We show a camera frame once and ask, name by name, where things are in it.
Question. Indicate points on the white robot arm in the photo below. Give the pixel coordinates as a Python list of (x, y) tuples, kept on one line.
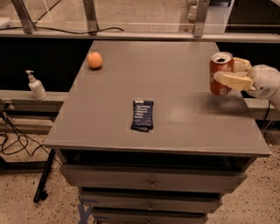
[(260, 81)]

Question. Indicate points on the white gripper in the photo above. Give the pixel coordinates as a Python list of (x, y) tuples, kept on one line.
[(264, 80)]

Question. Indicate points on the dark blue snack bar wrapper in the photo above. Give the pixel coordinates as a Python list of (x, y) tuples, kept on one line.
[(142, 116)]

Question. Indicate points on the middle metal frame strut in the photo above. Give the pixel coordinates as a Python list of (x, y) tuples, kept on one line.
[(92, 24)]

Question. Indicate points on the black metal stand leg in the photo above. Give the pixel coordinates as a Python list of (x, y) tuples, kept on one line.
[(40, 193)]

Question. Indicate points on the top grey drawer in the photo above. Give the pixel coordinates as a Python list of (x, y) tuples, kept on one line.
[(152, 179)]

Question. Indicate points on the metal frame strut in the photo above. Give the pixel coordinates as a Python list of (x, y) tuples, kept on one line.
[(92, 24), (201, 15), (23, 15)]

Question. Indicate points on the grey drawer cabinet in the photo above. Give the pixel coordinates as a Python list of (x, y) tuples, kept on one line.
[(192, 128)]

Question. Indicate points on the right metal frame strut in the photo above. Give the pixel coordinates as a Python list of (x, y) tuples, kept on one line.
[(201, 15)]

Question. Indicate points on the orange fruit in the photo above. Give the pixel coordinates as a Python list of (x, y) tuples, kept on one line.
[(94, 59)]

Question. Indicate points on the blue tape on floor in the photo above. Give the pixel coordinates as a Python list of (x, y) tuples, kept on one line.
[(84, 213)]

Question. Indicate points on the middle grey drawer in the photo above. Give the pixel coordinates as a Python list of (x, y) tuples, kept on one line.
[(151, 201)]

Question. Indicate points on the bottom grey drawer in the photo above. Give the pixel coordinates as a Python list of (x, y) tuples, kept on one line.
[(142, 217)]

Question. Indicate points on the grey drawer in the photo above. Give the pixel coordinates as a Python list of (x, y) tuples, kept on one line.
[(152, 179), (151, 201), (142, 217)]

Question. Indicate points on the white pump dispenser bottle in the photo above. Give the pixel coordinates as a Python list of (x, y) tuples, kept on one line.
[(36, 86)]

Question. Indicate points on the left metal frame strut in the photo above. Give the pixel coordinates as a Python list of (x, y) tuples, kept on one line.
[(23, 15)]

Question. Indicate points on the red coke can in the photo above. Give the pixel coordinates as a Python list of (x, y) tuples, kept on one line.
[(220, 62)]

